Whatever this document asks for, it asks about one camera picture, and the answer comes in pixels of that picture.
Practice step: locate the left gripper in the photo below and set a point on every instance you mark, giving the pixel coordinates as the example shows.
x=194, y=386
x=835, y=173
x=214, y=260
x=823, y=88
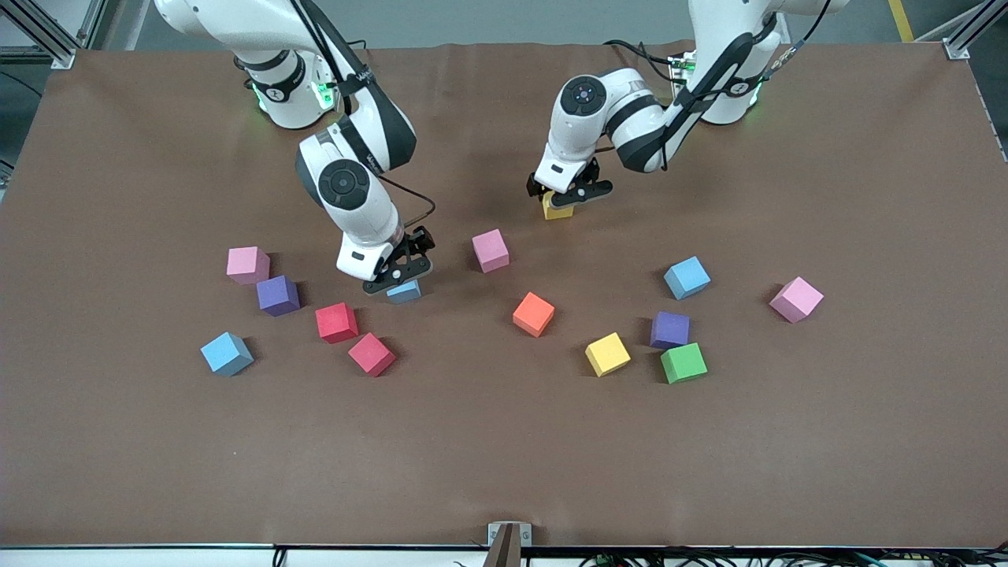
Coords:
x=589, y=171

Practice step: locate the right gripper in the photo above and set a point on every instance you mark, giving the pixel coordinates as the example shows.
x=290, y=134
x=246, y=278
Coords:
x=418, y=240

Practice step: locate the yellow foam cube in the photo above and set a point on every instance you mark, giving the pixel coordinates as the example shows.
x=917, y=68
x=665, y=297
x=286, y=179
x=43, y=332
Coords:
x=557, y=209
x=607, y=353

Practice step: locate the blue foam cube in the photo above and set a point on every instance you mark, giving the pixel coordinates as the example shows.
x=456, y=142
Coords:
x=227, y=353
x=403, y=294
x=687, y=277

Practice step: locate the pink foam cube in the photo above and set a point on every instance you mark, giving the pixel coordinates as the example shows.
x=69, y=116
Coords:
x=248, y=264
x=490, y=250
x=796, y=299

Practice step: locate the red foam cube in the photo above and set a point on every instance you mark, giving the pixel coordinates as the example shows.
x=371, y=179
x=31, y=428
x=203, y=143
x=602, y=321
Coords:
x=336, y=322
x=371, y=353

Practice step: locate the orange foam cube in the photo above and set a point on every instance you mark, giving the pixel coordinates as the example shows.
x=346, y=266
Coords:
x=533, y=313

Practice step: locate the purple foam cube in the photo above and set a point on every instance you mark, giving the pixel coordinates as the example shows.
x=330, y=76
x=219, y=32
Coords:
x=669, y=329
x=277, y=295

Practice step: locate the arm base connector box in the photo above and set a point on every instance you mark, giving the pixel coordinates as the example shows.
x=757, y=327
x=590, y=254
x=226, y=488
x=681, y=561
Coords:
x=682, y=67

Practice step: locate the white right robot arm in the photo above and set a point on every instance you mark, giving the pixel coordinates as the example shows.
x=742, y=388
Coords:
x=236, y=31

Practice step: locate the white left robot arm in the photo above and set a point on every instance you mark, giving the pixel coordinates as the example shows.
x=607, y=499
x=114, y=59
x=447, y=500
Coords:
x=567, y=134

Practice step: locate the large table cover mat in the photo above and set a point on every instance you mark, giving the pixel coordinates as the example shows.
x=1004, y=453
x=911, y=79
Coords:
x=472, y=441

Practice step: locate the green foam cube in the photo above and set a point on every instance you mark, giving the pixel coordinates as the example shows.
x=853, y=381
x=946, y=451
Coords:
x=683, y=362

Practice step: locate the metal table edge bracket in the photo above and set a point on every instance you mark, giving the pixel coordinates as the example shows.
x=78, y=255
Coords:
x=494, y=535

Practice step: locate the aluminium frame post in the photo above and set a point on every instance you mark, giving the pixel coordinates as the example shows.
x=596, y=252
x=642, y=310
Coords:
x=957, y=49
x=59, y=57

